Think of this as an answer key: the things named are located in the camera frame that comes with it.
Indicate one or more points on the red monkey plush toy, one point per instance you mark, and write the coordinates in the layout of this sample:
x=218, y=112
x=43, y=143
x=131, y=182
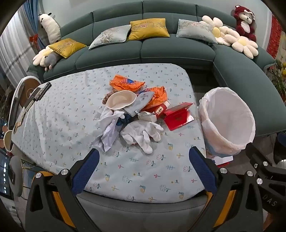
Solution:
x=240, y=29

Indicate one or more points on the bin with white plastic liner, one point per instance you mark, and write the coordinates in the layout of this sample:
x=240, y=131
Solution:
x=225, y=116

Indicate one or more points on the white glove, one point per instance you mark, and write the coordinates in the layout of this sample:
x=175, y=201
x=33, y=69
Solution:
x=155, y=131
x=136, y=138

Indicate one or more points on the grey cloth pouch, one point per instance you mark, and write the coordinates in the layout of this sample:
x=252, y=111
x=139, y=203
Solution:
x=139, y=102

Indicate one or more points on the green sectional sofa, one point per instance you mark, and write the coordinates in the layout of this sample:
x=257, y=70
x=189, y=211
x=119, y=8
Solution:
x=178, y=51

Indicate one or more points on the white sheer curtain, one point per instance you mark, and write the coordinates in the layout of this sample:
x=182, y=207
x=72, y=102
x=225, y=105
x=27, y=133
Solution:
x=13, y=55

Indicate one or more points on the small yellow embroidered cushion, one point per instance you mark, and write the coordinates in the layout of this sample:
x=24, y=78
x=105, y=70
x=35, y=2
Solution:
x=67, y=46

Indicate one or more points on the black comb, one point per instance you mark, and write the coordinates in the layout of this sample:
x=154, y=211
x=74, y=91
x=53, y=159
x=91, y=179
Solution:
x=43, y=89

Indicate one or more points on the black remote control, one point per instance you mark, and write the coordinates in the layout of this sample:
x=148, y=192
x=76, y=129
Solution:
x=33, y=96

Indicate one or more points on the floral light blue tablecloth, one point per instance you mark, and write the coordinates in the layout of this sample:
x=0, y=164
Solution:
x=67, y=111

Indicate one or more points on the dark blue scrap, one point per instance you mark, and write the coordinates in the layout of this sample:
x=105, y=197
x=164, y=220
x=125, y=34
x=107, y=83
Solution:
x=122, y=119

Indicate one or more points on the red wall decoration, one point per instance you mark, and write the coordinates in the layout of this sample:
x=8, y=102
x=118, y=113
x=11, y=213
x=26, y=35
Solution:
x=276, y=33

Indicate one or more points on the orange plastic bag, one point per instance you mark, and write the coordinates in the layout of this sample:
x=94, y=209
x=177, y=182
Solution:
x=159, y=96
x=120, y=82

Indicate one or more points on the grey-blue embroidered cushion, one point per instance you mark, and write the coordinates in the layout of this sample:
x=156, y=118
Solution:
x=192, y=30
x=109, y=36

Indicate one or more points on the red curtain bow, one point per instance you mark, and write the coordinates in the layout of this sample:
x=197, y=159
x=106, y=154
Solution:
x=34, y=39

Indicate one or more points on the grey plush toy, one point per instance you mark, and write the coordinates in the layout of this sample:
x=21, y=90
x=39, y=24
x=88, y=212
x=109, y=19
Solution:
x=52, y=58

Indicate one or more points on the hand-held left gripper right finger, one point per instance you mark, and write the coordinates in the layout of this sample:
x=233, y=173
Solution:
x=202, y=169

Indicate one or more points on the white flower cushion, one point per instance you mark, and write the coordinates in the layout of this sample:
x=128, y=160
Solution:
x=40, y=55
x=215, y=32
x=242, y=42

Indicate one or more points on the potted green plant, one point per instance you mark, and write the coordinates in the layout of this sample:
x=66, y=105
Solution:
x=280, y=75

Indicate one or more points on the red cardboard box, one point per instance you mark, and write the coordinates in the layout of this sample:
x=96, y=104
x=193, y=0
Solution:
x=178, y=118

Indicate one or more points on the round white side table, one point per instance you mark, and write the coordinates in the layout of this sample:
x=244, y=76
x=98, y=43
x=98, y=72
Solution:
x=26, y=89

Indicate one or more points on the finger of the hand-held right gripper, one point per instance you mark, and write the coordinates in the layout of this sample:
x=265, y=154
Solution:
x=262, y=171

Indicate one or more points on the small white purse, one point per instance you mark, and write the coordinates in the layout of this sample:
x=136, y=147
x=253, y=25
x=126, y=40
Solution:
x=147, y=117

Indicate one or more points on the blue curtain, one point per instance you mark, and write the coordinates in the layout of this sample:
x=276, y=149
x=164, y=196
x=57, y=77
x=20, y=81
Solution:
x=29, y=20

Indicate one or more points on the red paper cup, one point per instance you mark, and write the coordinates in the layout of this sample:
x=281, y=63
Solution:
x=159, y=110

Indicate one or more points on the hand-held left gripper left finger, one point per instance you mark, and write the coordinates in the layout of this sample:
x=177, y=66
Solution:
x=86, y=171

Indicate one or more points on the large yellow embroidered cushion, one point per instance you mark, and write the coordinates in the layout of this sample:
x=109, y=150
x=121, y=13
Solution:
x=147, y=29

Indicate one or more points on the cream paper bowl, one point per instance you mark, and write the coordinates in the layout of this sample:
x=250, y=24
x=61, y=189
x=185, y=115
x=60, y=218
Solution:
x=120, y=100

